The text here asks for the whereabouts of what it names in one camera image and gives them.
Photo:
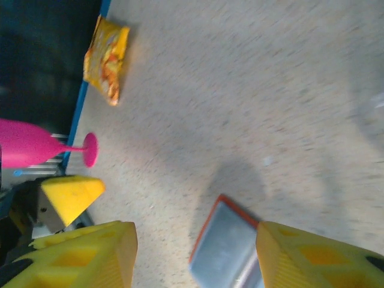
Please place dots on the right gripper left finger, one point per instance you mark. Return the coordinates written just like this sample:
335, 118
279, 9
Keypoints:
90, 258

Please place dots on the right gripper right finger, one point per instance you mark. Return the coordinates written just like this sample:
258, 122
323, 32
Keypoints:
315, 261

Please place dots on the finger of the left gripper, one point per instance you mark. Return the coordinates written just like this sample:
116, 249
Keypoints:
72, 196

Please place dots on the orange card holder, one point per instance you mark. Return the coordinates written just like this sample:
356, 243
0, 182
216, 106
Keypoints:
222, 249

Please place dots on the magenta round disc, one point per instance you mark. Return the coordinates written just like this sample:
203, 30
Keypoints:
24, 144

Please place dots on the yellow snack bag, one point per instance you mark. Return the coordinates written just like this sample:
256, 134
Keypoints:
105, 60

